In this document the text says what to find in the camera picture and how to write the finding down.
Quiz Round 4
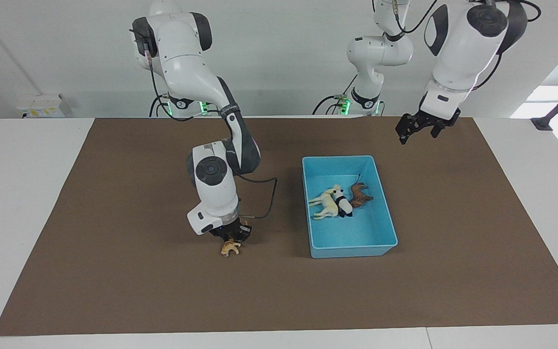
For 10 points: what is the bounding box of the brown table mat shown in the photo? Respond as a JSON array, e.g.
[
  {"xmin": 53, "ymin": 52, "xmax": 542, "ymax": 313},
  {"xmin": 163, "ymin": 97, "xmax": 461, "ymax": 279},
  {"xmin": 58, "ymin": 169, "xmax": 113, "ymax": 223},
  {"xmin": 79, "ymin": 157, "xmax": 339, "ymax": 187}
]
[{"xmin": 0, "ymin": 116, "xmax": 558, "ymax": 337}]

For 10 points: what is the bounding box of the brown lion toy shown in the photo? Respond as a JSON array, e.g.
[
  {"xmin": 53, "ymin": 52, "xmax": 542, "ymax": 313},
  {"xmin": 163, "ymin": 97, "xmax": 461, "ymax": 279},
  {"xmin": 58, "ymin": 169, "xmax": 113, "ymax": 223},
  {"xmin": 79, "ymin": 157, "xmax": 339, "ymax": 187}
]
[{"xmin": 349, "ymin": 174, "xmax": 375, "ymax": 208}]

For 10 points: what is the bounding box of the black base cable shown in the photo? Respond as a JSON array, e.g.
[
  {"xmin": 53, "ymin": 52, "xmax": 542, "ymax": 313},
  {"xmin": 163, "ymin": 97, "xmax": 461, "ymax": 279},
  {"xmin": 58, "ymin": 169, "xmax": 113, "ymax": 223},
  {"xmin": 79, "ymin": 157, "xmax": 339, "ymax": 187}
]
[
  {"xmin": 312, "ymin": 73, "xmax": 360, "ymax": 116},
  {"xmin": 149, "ymin": 93, "xmax": 171, "ymax": 118}
]

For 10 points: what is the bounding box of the orange tiger toy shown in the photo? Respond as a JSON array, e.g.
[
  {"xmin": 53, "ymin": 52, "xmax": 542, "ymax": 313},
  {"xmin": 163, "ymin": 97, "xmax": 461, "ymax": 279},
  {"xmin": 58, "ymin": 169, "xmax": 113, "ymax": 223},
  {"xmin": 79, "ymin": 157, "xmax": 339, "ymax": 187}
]
[{"xmin": 219, "ymin": 219, "xmax": 250, "ymax": 258}]

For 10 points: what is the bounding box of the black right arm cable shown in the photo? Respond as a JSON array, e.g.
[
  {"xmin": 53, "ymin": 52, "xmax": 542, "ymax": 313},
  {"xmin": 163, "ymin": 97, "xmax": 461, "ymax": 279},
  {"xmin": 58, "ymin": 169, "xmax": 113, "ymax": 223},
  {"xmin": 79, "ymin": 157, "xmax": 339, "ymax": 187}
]
[{"xmin": 232, "ymin": 172, "xmax": 279, "ymax": 220}]

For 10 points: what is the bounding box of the black white panda toy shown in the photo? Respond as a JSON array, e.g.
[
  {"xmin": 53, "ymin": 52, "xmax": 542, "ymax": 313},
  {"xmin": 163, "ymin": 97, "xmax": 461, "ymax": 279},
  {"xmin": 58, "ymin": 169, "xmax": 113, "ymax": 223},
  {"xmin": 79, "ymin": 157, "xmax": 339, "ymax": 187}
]
[{"xmin": 333, "ymin": 188, "xmax": 354, "ymax": 219}]

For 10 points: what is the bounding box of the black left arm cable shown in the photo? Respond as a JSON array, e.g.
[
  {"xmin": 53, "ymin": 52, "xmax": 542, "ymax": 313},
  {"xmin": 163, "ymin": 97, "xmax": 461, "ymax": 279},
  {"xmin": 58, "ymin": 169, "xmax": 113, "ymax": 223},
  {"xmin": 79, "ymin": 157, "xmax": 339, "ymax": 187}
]
[{"xmin": 371, "ymin": 0, "xmax": 542, "ymax": 93}]

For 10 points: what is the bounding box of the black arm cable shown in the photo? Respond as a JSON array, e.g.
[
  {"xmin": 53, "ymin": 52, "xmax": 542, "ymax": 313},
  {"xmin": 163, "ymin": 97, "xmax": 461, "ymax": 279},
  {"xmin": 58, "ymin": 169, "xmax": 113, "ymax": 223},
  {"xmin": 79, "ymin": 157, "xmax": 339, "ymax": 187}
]
[
  {"xmin": 371, "ymin": 0, "xmax": 542, "ymax": 93},
  {"xmin": 232, "ymin": 172, "xmax": 279, "ymax": 220}
]

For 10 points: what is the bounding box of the black left base cable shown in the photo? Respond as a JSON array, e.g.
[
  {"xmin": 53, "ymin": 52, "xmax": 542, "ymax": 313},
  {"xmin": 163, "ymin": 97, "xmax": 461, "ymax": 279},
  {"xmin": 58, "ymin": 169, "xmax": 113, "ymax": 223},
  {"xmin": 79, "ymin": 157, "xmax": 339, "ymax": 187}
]
[{"xmin": 312, "ymin": 73, "xmax": 360, "ymax": 116}]

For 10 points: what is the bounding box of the blue plastic storage box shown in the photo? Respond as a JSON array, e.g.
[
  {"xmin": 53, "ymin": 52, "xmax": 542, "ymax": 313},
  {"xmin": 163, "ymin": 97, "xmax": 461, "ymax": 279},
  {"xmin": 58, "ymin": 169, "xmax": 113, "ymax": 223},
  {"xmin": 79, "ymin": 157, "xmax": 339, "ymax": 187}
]
[{"xmin": 302, "ymin": 155, "xmax": 399, "ymax": 259}]

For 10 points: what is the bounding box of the white wall socket box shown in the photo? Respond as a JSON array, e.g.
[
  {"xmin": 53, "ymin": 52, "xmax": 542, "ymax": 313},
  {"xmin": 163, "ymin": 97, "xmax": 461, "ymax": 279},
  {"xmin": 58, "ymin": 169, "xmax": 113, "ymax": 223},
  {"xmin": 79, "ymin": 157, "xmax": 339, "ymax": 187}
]
[{"xmin": 17, "ymin": 94, "xmax": 73, "ymax": 119}]

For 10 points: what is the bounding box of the black right base cable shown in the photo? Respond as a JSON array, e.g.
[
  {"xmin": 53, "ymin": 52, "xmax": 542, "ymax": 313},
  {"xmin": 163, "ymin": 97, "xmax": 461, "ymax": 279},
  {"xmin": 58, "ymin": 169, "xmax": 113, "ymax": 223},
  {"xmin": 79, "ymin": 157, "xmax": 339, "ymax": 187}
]
[{"xmin": 149, "ymin": 93, "xmax": 171, "ymax": 118}]

